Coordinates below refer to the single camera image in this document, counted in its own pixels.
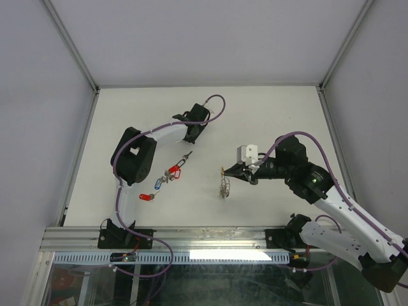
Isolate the large grey keyring yellow handle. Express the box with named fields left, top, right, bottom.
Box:
left=219, top=166, right=230, bottom=200

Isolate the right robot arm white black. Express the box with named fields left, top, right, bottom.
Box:
left=222, top=131, right=407, bottom=293

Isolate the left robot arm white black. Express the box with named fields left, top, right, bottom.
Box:
left=110, top=103, right=210, bottom=248

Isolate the red solid key tag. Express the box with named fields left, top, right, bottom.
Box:
left=168, top=164, right=180, bottom=173

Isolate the red key tag white label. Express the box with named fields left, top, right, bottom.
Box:
left=173, top=169, right=181, bottom=179

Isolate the silver key pair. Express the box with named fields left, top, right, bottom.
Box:
left=161, top=170, right=175, bottom=184

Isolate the blue key tag with key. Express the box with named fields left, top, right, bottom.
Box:
left=154, top=178, right=162, bottom=190

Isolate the red key tag with key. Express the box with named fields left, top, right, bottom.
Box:
left=139, top=191, right=159, bottom=201

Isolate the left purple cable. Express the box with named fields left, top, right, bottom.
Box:
left=113, top=94, right=228, bottom=281

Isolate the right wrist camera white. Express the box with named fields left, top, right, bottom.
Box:
left=237, top=145, right=259, bottom=170

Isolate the aluminium mounting rail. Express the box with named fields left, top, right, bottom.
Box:
left=40, top=225, right=323, bottom=250

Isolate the grey slotted cable duct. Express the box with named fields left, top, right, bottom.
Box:
left=54, top=249, right=290, bottom=265

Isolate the right aluminium frame post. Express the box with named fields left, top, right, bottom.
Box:
left=318, top=0, right=375, bottom=92

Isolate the aluminium frame post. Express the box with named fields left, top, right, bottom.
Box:
left=41, top=0, right=100, bottom=93
left=318, top=0, right=375, bottom=92

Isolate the left aluminium frame post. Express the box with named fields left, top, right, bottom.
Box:
left=41, top=0, right=100, bottom=93

